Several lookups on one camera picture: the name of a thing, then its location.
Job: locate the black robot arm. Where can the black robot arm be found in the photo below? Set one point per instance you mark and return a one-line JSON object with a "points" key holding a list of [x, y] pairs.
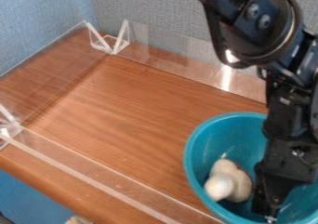
{"points": [[261, 33]]}

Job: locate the clear acrylic back panel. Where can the clear acrylic back panel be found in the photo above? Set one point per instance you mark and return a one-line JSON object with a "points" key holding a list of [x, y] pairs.
{"points": [[188, 57]]}

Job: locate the clear acrylic front panel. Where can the clear acrylic front panel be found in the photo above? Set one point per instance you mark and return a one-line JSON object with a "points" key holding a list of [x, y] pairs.
{"points": [[99, 176]]}

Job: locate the clear acrylic left panel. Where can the clear acrylic left panel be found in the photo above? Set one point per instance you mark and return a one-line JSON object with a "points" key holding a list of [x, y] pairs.
{"points": [[67, 57]]}

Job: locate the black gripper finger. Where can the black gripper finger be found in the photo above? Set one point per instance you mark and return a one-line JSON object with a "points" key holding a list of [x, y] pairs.
{"points": [[272, 191]]}

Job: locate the clear acrylic corner bracket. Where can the clear acrylic corner bracket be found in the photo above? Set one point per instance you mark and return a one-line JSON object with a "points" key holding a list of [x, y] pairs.
{"points": [[109, 39]]}

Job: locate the blue plastic bowl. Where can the blue plastic bowl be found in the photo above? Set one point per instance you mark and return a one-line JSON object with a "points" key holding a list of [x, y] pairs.
{"points": [[233, 136]]}

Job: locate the white brown toy mushroom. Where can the white brown toy mushroom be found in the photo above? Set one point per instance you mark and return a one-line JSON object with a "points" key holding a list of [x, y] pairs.
{"points": [[229, 182]]}

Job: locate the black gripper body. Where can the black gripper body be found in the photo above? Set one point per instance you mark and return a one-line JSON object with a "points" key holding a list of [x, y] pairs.
{"points": [[286, 161]]}

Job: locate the clear acrylic panel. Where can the clear acrylic panel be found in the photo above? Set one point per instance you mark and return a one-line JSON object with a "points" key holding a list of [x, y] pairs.
{"points": [[188, 57], [67, 57], [99, 176]]}

